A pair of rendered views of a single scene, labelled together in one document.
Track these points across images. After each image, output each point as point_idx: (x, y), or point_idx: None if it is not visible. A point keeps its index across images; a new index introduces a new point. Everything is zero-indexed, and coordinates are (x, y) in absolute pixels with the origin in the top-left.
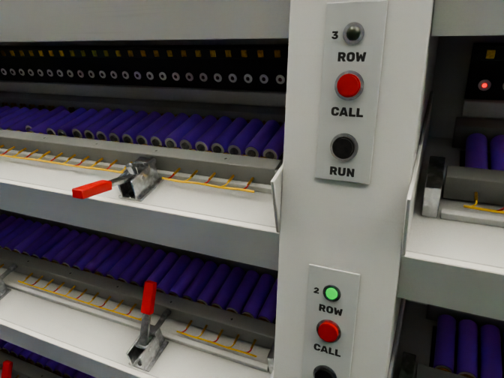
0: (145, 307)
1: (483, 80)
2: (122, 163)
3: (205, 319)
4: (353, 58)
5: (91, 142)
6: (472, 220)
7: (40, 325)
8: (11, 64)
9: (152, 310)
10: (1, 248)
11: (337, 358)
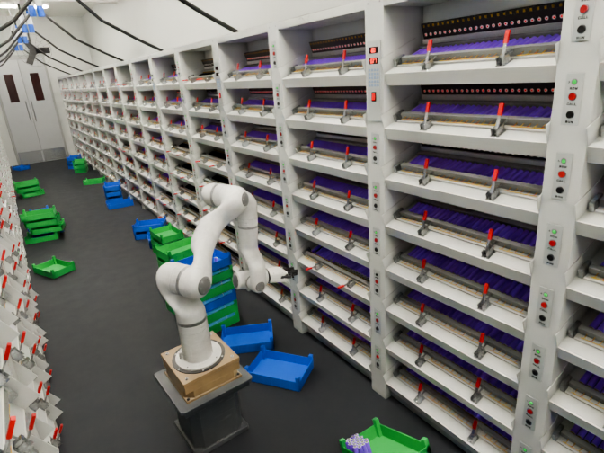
0: (351, 309)
1: None
2: (349, 277)
3: (365, 315)
4: (377, 278)
5: (343, 270)
6: (400, 306)
7: (331, 308)
8: None
9: (353, 310)
10: (323, 286)
11: (378, 325)
